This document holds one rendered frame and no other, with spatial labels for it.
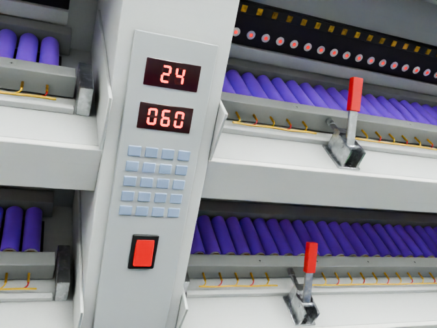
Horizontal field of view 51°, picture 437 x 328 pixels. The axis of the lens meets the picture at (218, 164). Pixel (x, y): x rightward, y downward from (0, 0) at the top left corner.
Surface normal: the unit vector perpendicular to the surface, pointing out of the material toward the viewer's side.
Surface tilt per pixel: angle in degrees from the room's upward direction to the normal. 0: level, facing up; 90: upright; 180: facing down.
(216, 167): 110
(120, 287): 90
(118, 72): 90
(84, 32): 90
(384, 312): 20
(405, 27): 90
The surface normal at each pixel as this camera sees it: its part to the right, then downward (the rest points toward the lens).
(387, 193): 0.25, 0.61
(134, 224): 0.33, 0.31
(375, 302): 0.29, -0.79
